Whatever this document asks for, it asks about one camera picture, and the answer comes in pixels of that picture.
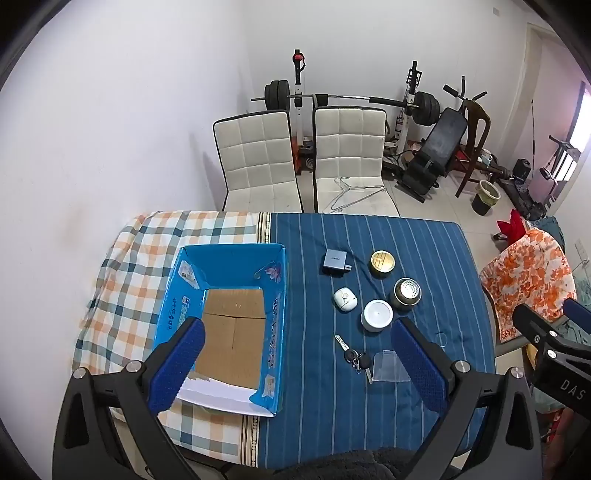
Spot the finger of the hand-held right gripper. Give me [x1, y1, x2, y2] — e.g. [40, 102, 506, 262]
[512, 302, 591, 363]
[562, 298, 591, 325]

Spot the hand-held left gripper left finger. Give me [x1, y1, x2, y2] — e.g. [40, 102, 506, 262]
[52, 318, 206, 480]

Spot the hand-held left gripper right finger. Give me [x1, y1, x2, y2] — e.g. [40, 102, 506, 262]
[390, 318, 543, 480]

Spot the clear plastic box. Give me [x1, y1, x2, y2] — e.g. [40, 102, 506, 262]
[370, 350, 411, 384]

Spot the white round jar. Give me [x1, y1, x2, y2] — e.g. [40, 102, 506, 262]
[361, 299, 394, 333]

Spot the blue cardboard box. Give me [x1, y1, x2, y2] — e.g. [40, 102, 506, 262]
[154, 243, 288, 418]

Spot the dark tin with perforated lid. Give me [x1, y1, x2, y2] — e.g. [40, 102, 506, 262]
[392, 278, 422, 309]

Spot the white earbud case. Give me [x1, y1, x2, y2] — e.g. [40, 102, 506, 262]
[333, 287, 358, 313]

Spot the gold round tin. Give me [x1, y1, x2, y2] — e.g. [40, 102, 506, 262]
[368, 250, 397, 279]

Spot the grey charger adapter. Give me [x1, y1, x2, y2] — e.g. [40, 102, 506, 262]
[322, 249, 350, 276]

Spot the orange floral cloth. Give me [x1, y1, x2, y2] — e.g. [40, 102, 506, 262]
[479, 228, 578, 342]

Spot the car key bunch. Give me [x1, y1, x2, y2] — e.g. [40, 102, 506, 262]
[334, 334, 373, 385]

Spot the teal cloth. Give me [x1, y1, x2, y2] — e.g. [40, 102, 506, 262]
[538, 217, 566, 250]

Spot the orange green checked cloth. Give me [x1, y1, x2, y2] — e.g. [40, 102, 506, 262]
[71, 210, 273, 464]

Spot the red cloth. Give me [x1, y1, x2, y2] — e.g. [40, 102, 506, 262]
[496, 209, 532, 243]

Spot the blue striped tablecloth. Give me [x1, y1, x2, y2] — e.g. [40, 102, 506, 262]
[256, 212, 497, 472]

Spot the dark fleece clothing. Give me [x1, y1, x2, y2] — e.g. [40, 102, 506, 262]
[272, 447, 419, 480]

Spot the black exercise machine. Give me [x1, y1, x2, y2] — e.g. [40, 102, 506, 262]
[496, 134, 585, 221]

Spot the trash bin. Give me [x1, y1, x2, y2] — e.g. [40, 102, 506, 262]
[471, 180, 502, 217]

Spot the brown wooden chair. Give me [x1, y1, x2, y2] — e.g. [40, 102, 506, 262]
[455, 99, 492, 199]

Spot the black weight bench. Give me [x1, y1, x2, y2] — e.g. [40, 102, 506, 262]
[394, 83, 489, 204]

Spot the white padded chair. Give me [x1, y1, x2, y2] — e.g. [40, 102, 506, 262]
[311, 106, 402, 217]
[213, 111, 303, 213]

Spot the black barbell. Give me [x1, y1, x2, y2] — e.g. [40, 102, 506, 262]
[252, 80, 441, 126]

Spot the white barbell rack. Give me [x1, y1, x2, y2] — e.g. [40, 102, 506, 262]
[288, 48, 426, 176]

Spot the wire clothes hanger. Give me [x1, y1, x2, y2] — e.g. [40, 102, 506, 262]
[329, 176, 387, 213]

